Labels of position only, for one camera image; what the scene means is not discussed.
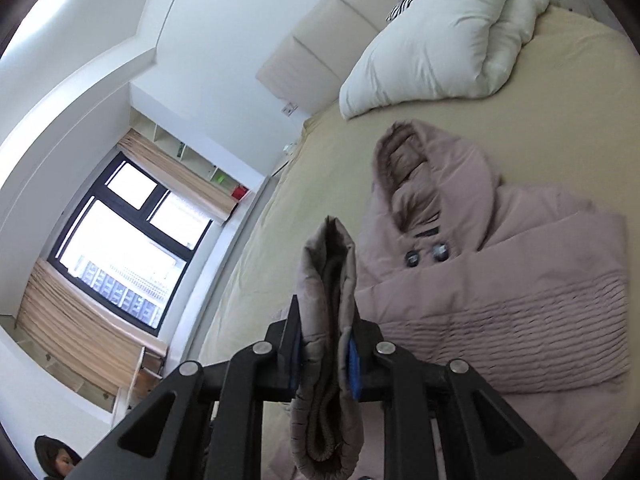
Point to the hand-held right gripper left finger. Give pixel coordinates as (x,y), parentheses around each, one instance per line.
(299,355)

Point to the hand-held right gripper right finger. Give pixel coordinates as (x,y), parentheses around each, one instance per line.
(355,370)

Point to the mauve quilted hooded jacket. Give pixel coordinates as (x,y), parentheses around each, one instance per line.
(500,285)

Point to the white window sill bench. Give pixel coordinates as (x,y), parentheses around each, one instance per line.
(225,260)

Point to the bed with beige bedspread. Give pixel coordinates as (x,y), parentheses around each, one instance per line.
(310,185)

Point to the red box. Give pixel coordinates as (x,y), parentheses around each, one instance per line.
(240,193)

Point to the green container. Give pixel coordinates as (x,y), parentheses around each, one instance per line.
(220,178)

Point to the black framed window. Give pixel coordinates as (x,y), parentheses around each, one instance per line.
(125,240)

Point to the beige curtain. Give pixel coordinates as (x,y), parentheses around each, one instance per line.
(85,330)
(180,175)

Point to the cream padded headboard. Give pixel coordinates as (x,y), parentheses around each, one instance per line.
(325,35)

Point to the white folded duvet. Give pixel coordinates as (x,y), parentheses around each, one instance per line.
(425,50)

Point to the white wall shelf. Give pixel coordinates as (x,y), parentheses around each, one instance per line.
(195,152)

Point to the wall socket panel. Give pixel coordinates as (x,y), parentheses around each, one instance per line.
(290,109)

